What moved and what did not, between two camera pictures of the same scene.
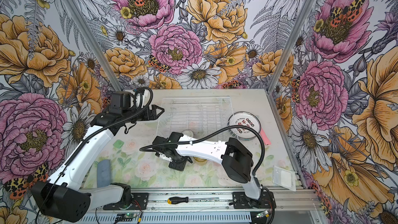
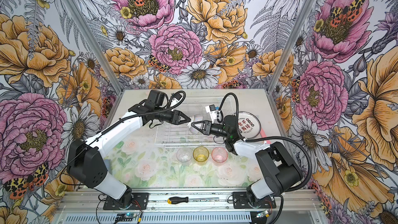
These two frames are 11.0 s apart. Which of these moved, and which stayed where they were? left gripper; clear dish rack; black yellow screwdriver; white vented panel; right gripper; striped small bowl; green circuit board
Moved: right gripper; left gripper; striped small bowl
Stayed: green circuit board; white vented panel; black yellow screwdriver; clear dish rack
